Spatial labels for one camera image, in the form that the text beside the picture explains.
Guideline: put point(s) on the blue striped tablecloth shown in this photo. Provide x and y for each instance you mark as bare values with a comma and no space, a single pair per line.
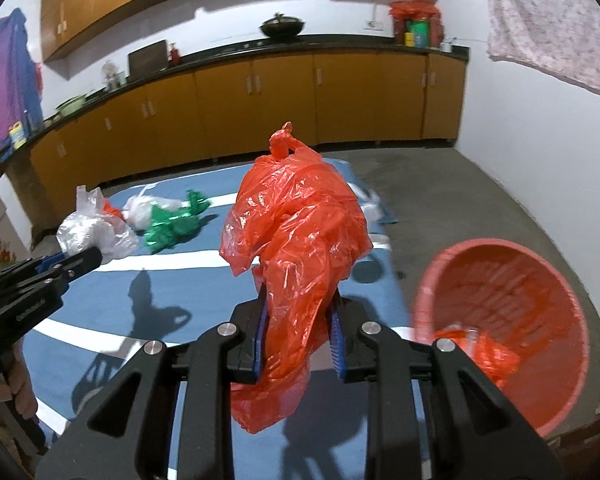
180,280

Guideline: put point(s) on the white cup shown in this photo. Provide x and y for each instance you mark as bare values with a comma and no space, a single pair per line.
446,46

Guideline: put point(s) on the green basin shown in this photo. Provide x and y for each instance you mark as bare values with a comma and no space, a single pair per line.
71,106

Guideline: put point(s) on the person's left hand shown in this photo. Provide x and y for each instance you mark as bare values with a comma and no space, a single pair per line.
22,385

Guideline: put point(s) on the red plastic basket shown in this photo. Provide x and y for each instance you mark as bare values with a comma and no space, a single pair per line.
530,310

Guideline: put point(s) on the red bag on counter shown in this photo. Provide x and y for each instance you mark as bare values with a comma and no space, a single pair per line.
412,10

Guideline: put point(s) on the dark green plastic bag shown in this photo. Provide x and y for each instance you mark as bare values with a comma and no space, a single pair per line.
172,225

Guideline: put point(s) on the small red plastic bag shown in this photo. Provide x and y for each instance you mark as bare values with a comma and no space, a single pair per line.
108,207

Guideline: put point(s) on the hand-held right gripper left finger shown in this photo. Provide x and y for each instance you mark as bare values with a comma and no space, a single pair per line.
261,340

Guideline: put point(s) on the black wok with lid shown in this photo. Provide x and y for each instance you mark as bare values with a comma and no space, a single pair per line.
282,27

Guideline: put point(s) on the wooden wall cabinets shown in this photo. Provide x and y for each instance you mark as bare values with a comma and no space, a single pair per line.
110,5

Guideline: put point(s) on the orange-red plastic bag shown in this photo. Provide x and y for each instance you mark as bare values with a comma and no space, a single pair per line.
300,240
485,355

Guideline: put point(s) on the yellow detergent bottle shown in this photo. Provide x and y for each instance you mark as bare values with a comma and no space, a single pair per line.
16,136

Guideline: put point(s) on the red bottle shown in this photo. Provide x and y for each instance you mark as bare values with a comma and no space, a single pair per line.
174,56

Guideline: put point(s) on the glass jar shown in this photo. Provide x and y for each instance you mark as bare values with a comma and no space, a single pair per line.
113,76

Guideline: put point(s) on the wooden base cabinets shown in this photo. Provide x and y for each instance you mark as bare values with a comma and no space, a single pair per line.
280,105

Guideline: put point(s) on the purple hanging cloth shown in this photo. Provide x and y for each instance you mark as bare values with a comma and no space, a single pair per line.
5,90

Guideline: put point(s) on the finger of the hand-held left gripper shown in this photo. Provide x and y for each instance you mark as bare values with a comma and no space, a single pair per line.
80,262
47,262

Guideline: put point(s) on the pink floral hanging cloth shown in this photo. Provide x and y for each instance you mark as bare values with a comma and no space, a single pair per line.
555,20

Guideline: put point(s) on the dark cutting board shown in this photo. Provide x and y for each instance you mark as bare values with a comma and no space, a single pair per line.
148,59

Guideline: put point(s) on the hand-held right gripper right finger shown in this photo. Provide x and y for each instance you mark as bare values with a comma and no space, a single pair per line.
337,345

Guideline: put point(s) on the green box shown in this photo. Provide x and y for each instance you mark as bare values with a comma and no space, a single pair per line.
417,34

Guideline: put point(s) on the clear plastic bag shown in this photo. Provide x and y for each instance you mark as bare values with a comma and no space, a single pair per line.
369,205
87,230
147,209

